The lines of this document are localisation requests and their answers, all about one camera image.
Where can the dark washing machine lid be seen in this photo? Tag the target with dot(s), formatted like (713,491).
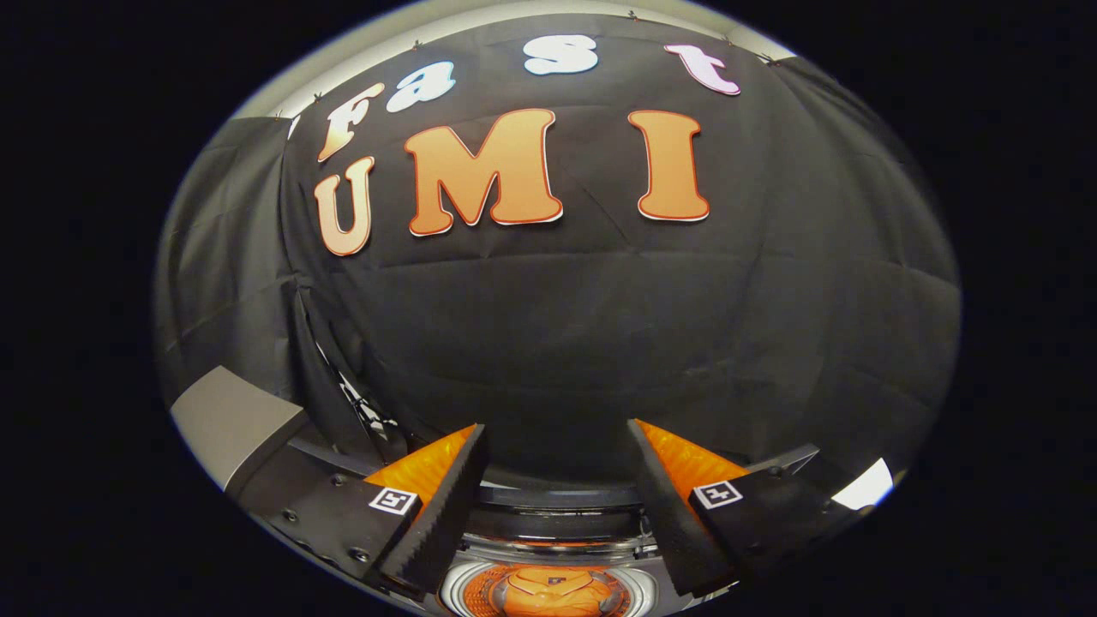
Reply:
(557,499)

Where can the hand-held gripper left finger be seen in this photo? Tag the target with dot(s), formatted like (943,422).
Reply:
(446,514)

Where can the grey washing machine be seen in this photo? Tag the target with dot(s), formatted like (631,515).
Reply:
(467,587)

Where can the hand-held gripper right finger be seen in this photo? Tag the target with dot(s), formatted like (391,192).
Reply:
(664,514)

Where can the orange polo shirt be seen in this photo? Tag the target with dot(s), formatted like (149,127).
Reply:
(557,591)

